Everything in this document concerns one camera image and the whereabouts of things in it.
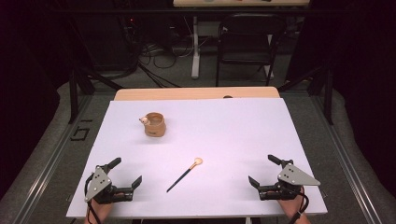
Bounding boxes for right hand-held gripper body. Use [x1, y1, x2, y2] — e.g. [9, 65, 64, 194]
[258, 163, 321, 202]

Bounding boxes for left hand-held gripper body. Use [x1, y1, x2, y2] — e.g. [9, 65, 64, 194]
[84, 165, 135, 205]

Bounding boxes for wooden spoon with dark handle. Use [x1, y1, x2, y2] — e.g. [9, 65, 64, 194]
[165, 157, 204, 193]

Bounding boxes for wooden cup with animal handle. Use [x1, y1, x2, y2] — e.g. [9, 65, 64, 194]
[138, 112, 167, 137]

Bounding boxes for person's left hand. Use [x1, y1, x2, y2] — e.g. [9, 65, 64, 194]
[88, 200, 114, 220]

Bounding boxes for person's right hand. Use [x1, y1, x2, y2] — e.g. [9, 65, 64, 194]
[277, 193, 306, 219]

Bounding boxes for white foam board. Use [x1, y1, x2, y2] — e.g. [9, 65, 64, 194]
[65, 97, 329, 219]

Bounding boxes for black metal stand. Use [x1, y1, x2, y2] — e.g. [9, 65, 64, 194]
[277, 63, 336, 126]
[67, 66, 124, 125]

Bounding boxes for wooden table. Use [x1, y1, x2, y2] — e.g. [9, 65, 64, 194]
[113, 86, 281, 102]

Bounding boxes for black folding chair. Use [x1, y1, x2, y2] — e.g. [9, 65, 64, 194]
[215, 12, 288, 88]

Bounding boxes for white desk leg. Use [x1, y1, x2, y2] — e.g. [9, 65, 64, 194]
[191, 16, 202, 79]

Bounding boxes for light wooden desk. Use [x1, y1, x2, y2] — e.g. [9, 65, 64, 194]
[172, 0, 311, 8]

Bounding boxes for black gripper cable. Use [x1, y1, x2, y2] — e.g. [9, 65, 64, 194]
[288, 186, 310, 224]
[84, 174, 102, 224]

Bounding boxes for aluminium floor rail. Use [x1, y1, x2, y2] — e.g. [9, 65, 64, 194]
[311, 94, 386, 224]
[12, 94, 94, 224]

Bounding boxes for bundle of floor cables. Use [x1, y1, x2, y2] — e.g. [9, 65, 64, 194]
[135, 38, 191, 89]

